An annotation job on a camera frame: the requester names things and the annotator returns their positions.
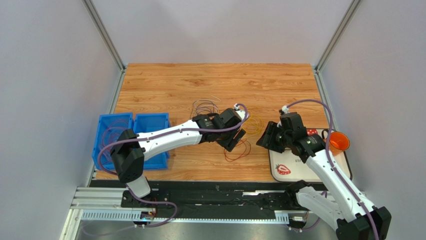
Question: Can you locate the red thin cable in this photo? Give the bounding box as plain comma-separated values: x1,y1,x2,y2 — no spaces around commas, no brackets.
223,138,252,163

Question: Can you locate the pink thin cable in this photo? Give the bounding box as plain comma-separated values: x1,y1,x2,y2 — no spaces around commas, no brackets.
99,119,131,164

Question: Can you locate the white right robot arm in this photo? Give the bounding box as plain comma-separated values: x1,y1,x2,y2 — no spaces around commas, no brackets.
256,112,392,240

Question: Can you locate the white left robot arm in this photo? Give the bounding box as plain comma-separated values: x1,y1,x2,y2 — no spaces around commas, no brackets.
107,103,249,199

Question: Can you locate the strawberry print tray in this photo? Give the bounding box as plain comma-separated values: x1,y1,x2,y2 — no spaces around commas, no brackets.
268,128,353,183

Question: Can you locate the orange plastic cup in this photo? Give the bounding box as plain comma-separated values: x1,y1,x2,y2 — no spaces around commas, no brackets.
329,131,351,156

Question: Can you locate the blue plastic bin right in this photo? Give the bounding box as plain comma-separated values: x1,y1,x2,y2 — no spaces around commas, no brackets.
129,112,171,171

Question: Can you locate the blue plastic bin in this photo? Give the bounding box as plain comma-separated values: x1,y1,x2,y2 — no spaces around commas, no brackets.
129,112,171,171
92,112,133,170

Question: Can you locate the blue plastic bin left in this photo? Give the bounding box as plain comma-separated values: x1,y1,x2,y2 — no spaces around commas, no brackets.
92,112,133,170

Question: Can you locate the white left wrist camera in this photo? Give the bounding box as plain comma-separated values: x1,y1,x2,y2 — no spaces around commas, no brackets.
233,104,246,118

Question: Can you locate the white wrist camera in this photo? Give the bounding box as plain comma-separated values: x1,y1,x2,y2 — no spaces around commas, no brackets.
233,104,246,118
279,105,290,115

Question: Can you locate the white thin cable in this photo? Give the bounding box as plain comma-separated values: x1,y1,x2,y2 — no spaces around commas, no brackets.
190,95,222,117

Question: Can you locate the yellow thin cable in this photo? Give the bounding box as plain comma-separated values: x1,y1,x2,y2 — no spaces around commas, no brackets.
242,111,264,136

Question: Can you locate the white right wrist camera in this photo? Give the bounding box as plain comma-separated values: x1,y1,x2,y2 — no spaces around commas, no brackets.
279,105,290,115

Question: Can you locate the dark blue thin cable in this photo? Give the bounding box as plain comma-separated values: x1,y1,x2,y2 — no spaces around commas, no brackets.
190,99,221,118

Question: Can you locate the slotted white cable duct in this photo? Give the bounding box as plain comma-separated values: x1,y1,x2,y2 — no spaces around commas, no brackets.
81,206,290,224

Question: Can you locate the aluminium frame post right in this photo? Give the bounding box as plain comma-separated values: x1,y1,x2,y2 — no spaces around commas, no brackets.
314,0,363,74

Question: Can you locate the aluminium frame post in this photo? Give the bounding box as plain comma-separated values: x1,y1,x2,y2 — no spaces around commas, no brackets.
314,0,363,74
82,0,126,72

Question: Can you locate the aluminium frame post left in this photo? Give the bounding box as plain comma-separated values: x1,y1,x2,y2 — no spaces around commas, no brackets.
82,0,126,72

